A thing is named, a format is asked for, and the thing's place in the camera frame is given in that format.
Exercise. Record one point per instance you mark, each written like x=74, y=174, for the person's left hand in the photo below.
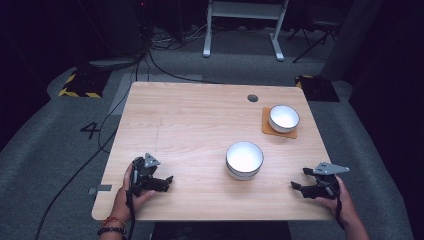
x=121, y=203

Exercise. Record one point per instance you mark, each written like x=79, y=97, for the black yellow striped base plate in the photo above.
x=316, y=88
x=85, y=83

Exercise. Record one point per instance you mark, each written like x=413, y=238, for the person's right hand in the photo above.
x=343, y=208

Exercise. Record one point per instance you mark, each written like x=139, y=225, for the orange square mat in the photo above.
x=266, y=128

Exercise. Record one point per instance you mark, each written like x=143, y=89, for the white desk frame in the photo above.
x=245, y=10

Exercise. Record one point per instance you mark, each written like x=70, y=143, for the white bowl dark rim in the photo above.
x=284, y=118
x=244, y=157
x=242, y=176

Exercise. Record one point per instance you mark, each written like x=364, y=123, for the grey round stand base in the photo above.
x=113, y=63

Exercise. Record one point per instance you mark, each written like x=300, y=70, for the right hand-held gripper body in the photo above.
x=326, y=186

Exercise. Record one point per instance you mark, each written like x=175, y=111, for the grey tape strip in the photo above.
x=100, y=189

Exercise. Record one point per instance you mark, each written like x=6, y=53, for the person's dark clothing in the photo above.
x=223, y=231

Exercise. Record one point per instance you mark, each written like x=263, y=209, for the grey curtain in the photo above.
x=350, y=40

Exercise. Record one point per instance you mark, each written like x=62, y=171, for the black tripod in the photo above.
x=316, y=33

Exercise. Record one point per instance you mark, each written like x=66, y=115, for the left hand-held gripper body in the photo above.
x=142, y=170

